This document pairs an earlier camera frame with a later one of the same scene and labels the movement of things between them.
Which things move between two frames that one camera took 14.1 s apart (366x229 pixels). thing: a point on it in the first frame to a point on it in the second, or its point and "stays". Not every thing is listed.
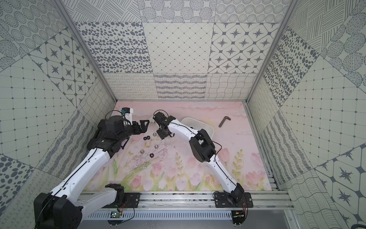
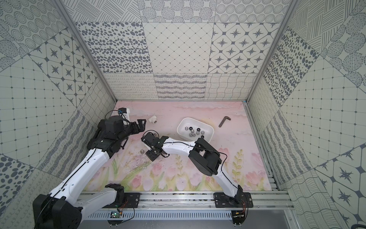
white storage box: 198,124 stays
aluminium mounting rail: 206,200 stays
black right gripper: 162,136 to 151,157
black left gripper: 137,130 stays
